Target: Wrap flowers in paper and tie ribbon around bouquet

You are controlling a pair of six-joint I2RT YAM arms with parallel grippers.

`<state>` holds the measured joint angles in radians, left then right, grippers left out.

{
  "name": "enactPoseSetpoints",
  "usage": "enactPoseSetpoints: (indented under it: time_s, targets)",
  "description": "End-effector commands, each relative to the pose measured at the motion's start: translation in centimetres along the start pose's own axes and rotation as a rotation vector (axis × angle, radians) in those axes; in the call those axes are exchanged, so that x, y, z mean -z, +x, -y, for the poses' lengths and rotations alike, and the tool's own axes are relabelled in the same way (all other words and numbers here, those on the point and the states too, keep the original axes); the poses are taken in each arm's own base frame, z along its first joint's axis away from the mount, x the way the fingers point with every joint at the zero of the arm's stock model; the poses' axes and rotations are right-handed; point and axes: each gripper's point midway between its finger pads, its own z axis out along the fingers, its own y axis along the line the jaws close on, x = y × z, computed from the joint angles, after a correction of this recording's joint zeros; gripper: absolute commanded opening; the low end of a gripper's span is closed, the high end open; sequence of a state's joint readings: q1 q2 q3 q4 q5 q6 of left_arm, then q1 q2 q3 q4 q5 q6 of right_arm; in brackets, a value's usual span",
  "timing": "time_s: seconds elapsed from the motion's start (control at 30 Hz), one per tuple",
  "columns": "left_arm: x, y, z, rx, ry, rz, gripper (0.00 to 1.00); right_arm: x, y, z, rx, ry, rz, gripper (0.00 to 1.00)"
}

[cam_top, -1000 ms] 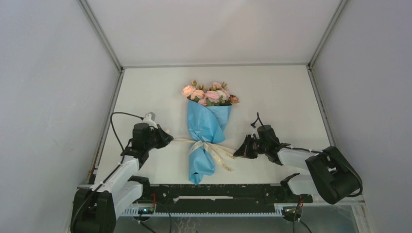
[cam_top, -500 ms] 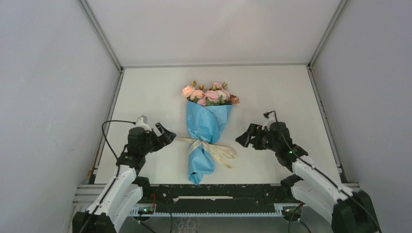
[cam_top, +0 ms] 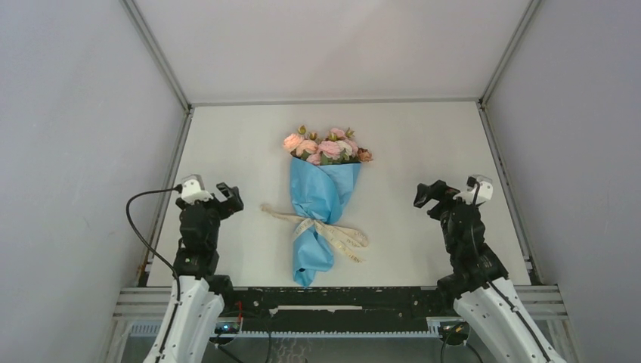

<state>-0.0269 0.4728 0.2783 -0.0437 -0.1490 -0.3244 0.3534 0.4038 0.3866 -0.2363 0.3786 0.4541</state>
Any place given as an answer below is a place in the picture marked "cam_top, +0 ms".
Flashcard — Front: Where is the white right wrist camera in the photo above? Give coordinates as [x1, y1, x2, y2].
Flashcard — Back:
[454, 174, 494, 206]

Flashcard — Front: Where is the white cable duct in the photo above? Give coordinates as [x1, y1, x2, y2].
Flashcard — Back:
[210, 321, 442, 338]

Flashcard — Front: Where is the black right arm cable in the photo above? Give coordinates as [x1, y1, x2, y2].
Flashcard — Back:
[440, 184, 554, 363]

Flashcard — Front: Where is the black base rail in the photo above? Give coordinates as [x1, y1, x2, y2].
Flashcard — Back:
[223, 287, 456, 329]

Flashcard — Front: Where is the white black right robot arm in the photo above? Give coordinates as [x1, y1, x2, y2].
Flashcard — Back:
[413, 175, 564, 362]

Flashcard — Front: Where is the blue wrapping paper sheet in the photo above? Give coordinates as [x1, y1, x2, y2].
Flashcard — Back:
[290, 158, 361, 287]

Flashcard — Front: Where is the pink fake rose stem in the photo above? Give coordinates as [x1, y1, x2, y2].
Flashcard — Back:
[295, 139, 318, 160]
[283, 125, 307, 153]
[316, 128, 360, 166]

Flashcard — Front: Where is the cream ribbon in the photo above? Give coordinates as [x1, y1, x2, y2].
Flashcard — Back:
[260, 204, 369, 263]

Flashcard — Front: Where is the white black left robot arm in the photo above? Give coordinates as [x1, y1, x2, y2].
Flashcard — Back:
[145, 175, 243, 362]

